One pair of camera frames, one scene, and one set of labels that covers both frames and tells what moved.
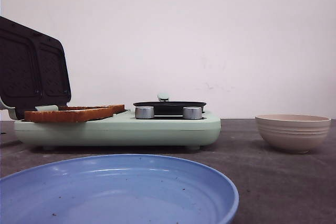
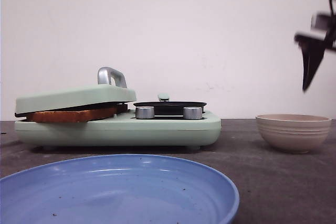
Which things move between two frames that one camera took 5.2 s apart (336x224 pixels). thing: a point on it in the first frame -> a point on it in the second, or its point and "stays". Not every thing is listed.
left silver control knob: [144, 112] stays
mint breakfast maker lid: [33, 70] -> [112, 89]
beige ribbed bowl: [294, 133] stays
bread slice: [69, 116] stays
